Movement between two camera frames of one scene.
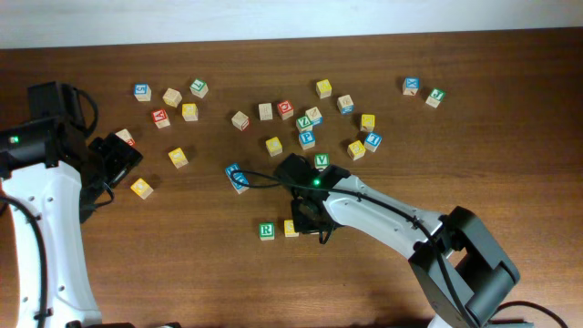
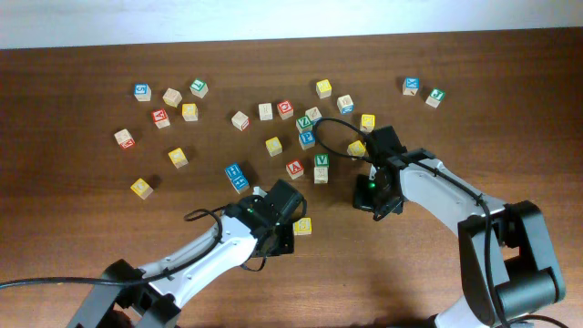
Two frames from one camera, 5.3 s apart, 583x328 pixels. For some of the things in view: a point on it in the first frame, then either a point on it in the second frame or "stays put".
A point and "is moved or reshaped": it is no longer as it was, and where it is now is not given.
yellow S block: [289, 229] is moved or reshaped
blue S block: [142, 92] stays put
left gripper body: [116, 162] -> [285, 244]
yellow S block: [356, 149] stays put
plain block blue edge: [314, 116] stays put
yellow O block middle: [273, 146] stays put
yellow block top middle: [323, 88] stays put
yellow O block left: [178, 158] stays put
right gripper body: [304, 221] -> [370, 194]
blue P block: [307, 139] stays put
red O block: [285, 109] stays put
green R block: [267, 230] is moved or reshaped
